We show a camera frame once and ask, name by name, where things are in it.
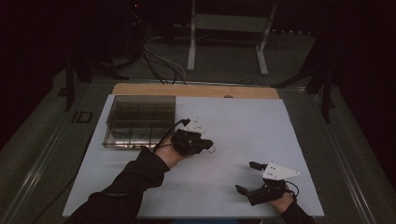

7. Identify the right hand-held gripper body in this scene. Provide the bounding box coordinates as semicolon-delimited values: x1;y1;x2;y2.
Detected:
247;161;302;207

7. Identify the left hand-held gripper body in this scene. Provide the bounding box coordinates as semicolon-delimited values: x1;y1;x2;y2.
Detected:
170;117;210;157

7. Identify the dark transparent compartment box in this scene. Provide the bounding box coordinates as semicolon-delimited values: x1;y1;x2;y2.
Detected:
102;94;177;150

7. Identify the person's right hand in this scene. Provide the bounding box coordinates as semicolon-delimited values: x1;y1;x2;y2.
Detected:
268;188;296;215

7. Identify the person's left hand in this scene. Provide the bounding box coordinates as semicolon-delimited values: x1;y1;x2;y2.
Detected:
153;135;189;171

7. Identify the white table board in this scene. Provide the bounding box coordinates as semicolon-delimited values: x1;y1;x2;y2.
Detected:
62;93;326;218

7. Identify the wooden table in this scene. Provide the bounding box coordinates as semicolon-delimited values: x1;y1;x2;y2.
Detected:
111;82;280;100

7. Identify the black metal stand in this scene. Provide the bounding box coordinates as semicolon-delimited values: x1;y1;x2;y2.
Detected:
63;50;131;113
270;29;339;124

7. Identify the dark equipment rack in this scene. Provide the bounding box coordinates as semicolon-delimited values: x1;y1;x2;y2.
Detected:
122;0;148;63

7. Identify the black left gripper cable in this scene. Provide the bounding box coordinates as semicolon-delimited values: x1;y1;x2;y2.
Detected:
151;118;191;154

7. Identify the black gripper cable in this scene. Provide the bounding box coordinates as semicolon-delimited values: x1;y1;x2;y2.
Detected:
151;118;191;154
284;179;301;199

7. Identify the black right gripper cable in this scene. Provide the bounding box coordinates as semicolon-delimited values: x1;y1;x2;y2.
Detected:
284;179;301;199

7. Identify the bundle of floor cables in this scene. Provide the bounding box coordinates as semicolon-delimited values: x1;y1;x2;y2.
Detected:
140;35;189;86

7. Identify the black floor bracket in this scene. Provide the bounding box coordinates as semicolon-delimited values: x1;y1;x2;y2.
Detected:
71;110;93;124

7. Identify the white metal stand frame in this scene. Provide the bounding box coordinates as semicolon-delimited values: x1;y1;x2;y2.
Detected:
186;0;278;77

